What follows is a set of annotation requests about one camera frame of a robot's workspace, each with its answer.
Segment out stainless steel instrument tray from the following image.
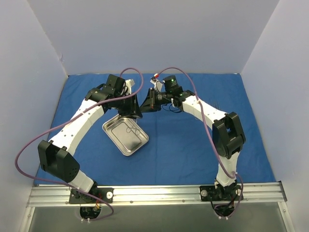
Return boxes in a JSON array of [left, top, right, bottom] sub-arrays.
[[102, 115, 149, 156]]

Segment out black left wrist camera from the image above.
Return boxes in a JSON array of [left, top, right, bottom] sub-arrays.
[[106, 74, 126, 94]]

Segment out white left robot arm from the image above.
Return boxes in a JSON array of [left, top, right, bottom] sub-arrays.
[[38, 79, 142, 203]]

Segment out blue surgical drape cloth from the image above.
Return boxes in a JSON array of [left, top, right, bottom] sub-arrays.
[[33, 72, 276, 186]]

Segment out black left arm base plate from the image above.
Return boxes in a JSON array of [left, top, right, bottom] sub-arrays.
[[69, 187, 114, 204]]

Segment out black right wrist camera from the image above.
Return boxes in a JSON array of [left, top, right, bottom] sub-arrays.
[[163, 75, 183, 95]]

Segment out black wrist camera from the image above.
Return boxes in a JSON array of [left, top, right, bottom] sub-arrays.
[[163, 75, 183, 95], [106, 74, 126, 94]]

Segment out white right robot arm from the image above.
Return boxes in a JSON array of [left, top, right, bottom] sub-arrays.
[[140, 88, 246, 200]]

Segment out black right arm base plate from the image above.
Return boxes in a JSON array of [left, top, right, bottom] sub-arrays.
[[199, 183, 243, 202]]

